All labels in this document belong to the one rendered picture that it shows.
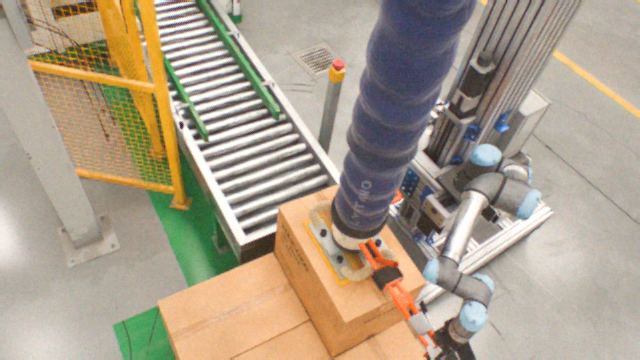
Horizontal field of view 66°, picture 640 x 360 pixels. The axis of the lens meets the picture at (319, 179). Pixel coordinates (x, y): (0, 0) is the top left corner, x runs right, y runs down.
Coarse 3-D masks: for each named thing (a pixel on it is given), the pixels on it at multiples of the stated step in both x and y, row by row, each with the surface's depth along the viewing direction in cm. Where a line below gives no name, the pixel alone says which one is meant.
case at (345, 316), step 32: (320, 192) 229; (288, 224) 217; (288, 256) 233; (320, 256) 208; (352, 256) 210; (320, 288) 205; (352, 288) 201; (416, 288) 205; (320, 320) 220; (352, 320) 194; (384, 320) 219
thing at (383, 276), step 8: (384, 264) 191; (376, 272) 190; (384, 272) 191; (392, 272) 191; (400, 272) 190; (376, 280) 191; (384, 280) 188; (392, 280) 189; (400, 280) 189; (384, 288) 188
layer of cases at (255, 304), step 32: (192, 288) 235; (224, 288) 237; (256, 288) 239; (288, 288) 241; (192, 320) 226; (224, 320) 228; (256, 320) 229; (288, 320) 231; (192, 352) 217; (224, 352) 219; (256, 352) 220; (288, 352) 222; (320, 352) 224; (352, 352) 225; (384, 352) 227; (416, 352) 229
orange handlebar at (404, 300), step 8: (400, 192) 216; (400, 200) 215; (368, 240) 200; (360, 248) 198; (376, 248) 198; (368, 256) 195; (376, 256) 197; (376, 264) 193; (392, 288) 188; (400, 288) 188; (392, 296) 186; (400, 296) 185; (408, 296) 186; (400, 304) 183; (408, 304) 184; (408, 312) 183; (416, 312) 183; (424, 344) 176
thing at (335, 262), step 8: (320, 216) 218; (304, 224) 215; (312, 224) 215; (328, 224) 216; (312, 232) 213; (320, 232) 211; (328, 232) 213; (312, 240) 211; (320, 240) 210; (320, 248) 208; (328, 256) 206; (336, 256) 206; (344, 256) 207; (328, 264) 204; (336, 264) 204; (344, 264) 205; (352, 264) 206; (336, 272) 202; (336, 280) 201; (344, 280) 201
